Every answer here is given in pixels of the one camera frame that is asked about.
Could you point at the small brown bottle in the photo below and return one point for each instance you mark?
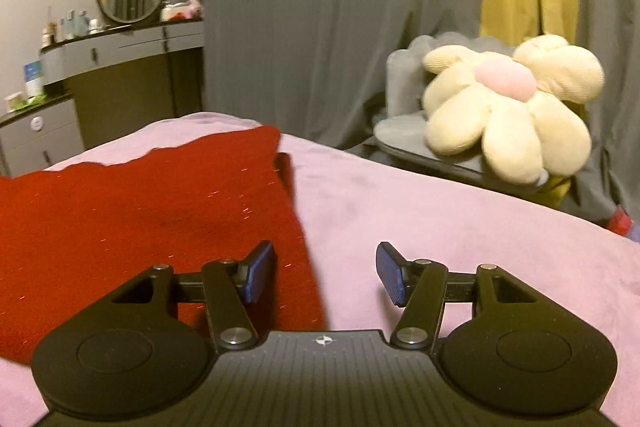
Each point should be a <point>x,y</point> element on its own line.
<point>48,37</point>

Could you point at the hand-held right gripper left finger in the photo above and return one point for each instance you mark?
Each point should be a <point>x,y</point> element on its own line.
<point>260,273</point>

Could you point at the pink plush toy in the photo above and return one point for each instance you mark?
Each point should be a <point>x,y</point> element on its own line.
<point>196,3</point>

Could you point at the grey nightstand cabinet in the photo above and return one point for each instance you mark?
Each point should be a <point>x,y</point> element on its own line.
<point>40,137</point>

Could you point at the green packets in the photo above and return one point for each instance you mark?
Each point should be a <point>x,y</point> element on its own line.
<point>32,103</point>

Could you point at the cream flower plush toy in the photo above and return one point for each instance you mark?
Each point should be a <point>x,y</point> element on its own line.
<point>405,77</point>

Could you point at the cream flower plush pillow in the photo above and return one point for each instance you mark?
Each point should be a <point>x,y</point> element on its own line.
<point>505,112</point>

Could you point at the pink fleece blanket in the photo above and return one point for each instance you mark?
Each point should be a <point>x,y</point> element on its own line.
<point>450,217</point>

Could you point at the red knit sweater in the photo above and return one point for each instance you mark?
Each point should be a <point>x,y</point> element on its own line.
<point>125,217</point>

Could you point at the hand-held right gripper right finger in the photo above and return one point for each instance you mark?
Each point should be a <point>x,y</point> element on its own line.
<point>390,276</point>

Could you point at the grey curtain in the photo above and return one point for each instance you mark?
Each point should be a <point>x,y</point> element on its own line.
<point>310,7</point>

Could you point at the grey vanity desk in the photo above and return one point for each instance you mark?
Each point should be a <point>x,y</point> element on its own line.
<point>125,77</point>

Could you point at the clear blue bottle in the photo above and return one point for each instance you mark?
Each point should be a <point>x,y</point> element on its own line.
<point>82,24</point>

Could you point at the blue and white box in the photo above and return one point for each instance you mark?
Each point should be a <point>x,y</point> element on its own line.
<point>33,79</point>

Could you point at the white and red tissue box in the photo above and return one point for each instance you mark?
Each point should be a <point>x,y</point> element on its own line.
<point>175,13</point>

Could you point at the red object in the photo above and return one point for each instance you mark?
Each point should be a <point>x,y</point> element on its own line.
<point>621,219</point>

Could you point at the white cup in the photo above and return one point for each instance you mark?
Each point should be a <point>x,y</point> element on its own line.
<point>15,100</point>

